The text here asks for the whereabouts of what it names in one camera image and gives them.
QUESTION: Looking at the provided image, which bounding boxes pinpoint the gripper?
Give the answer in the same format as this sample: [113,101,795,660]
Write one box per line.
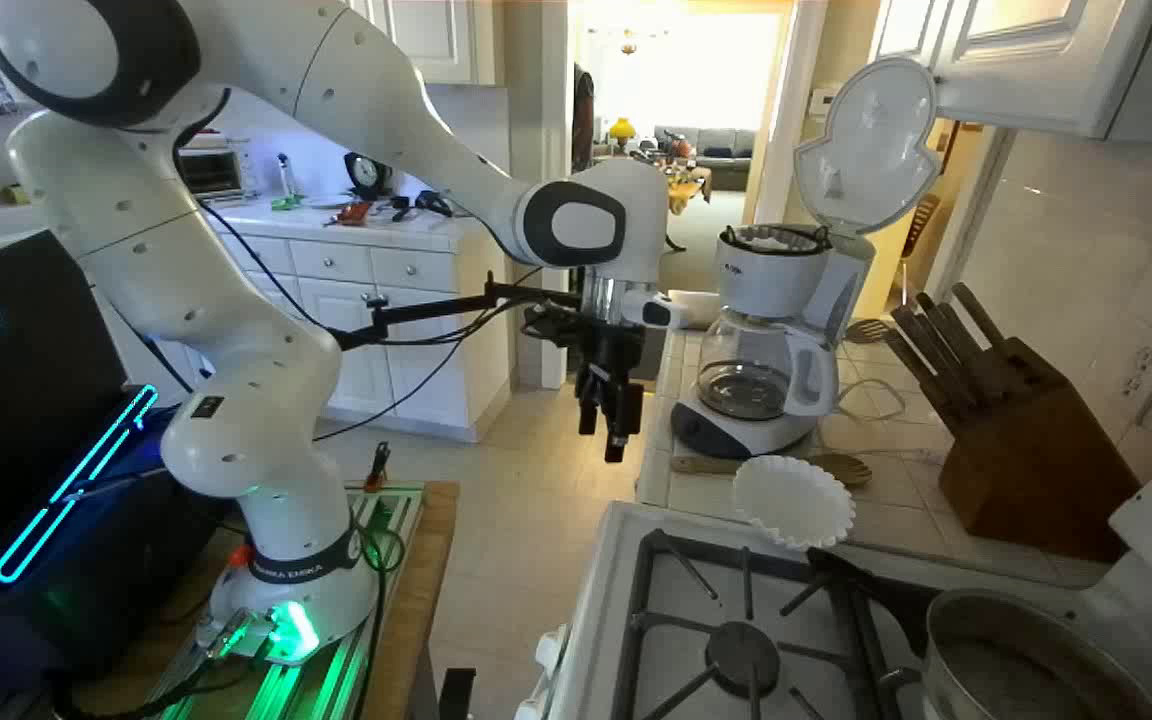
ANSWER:
[576,322,648,465]

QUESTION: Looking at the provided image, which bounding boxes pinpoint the white paper coffee filter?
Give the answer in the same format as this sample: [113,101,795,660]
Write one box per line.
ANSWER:
[732,454,858,552]

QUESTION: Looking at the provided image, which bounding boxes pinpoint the white coffee maker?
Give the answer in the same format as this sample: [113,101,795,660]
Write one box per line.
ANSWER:
[671,56,942,462]

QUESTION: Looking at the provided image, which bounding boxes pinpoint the coffee maker filter chamber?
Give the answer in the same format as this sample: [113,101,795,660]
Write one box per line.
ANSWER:
[717,223,834,257]

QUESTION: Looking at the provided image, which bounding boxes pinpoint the coffee maker lid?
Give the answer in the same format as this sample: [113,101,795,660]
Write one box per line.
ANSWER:
[793,56,942,239]

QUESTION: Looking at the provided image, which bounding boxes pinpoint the wooden spoon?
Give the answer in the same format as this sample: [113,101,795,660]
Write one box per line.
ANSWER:
[670,452,875,490]

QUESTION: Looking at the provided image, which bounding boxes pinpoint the glass carafe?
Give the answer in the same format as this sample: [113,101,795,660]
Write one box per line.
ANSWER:
[694,308,839,422]

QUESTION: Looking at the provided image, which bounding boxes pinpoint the white stove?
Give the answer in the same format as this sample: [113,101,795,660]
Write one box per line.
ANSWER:
[514,428,1152,720]

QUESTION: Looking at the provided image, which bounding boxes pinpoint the stove knob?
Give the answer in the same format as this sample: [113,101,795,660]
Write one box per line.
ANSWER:
[533,624,574,683]

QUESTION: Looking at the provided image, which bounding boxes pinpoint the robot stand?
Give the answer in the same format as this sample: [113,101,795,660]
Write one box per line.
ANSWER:
[64,480,462,720]

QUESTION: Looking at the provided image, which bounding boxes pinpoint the white base cabinets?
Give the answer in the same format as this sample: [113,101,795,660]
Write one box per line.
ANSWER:
[86,203,514,444]

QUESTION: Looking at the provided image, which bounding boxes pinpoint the black stove burner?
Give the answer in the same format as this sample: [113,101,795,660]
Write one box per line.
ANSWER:
[614,528,937,720]

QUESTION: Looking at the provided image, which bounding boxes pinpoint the slotted spatula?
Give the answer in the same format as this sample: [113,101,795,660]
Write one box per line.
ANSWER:
[843,317,903,347]

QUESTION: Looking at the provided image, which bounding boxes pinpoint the grey sofa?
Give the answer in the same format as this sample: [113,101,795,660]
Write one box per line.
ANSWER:
[653,125,759,193]

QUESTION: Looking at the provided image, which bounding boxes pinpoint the black clock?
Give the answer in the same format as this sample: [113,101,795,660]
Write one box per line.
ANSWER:
[343,151,395,200]

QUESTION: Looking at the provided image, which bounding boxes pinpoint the white upper cabinet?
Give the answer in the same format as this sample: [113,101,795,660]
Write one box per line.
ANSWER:
[346,0,499,88]

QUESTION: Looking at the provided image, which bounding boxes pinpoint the wooden knife block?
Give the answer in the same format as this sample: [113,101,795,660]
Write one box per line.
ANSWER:
[938,337,1143,564]

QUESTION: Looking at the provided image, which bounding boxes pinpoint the toaster oven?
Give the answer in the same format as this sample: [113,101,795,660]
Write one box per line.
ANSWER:
[176,138,255,203]

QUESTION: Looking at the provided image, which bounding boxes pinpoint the metal pot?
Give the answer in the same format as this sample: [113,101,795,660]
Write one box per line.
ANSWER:
[920,588,1152,720]

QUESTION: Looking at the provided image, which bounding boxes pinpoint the black laptop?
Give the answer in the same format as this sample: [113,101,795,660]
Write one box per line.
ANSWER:
[0,228,237,706]

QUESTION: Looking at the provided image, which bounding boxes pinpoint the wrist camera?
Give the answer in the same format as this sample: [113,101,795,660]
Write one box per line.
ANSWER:
[521,303,592,350]

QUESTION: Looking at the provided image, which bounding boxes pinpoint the white cable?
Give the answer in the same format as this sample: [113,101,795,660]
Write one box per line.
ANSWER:
[834,377,909,423]

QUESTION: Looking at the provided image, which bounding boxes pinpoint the row of knife handles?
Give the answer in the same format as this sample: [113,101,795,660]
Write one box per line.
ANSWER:
[881,282,1009,433]

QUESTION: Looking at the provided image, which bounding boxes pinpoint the wall socket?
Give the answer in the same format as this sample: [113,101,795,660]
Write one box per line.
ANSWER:
[1114,343,1152,408]

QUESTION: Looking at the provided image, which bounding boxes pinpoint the wall cabinet door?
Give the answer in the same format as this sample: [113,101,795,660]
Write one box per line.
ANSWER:
[932,0,1152,139]

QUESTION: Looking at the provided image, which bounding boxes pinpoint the white wall cabinet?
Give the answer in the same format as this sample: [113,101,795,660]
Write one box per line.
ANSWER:
[870,0,1152,143]

